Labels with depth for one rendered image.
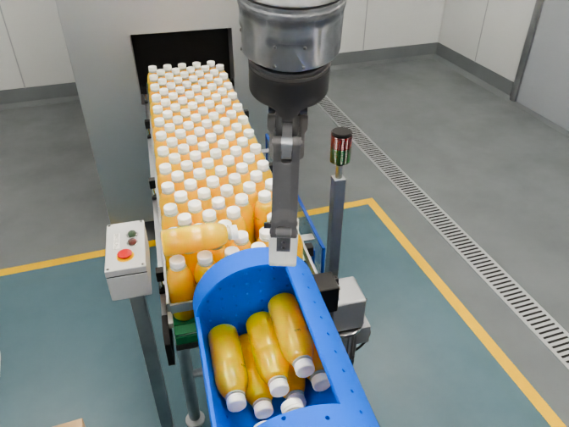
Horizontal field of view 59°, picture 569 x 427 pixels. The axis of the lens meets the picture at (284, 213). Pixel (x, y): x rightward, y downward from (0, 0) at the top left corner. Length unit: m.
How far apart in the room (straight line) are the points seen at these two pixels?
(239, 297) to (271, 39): 0.83
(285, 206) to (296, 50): 0.14
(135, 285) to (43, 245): 2.08
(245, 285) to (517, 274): 2.21
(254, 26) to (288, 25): 0.03
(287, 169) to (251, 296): 0.76
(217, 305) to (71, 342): 1.61
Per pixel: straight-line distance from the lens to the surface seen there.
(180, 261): 1.31
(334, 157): 1.54
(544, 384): 2.65
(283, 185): 0.46
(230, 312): 1.21
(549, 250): 3.42
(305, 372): 1.04
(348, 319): 1.57
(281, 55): 0.43
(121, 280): 1.33
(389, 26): 6.01
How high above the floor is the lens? 1.93
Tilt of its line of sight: 35 degrees down
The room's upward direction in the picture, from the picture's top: straight up
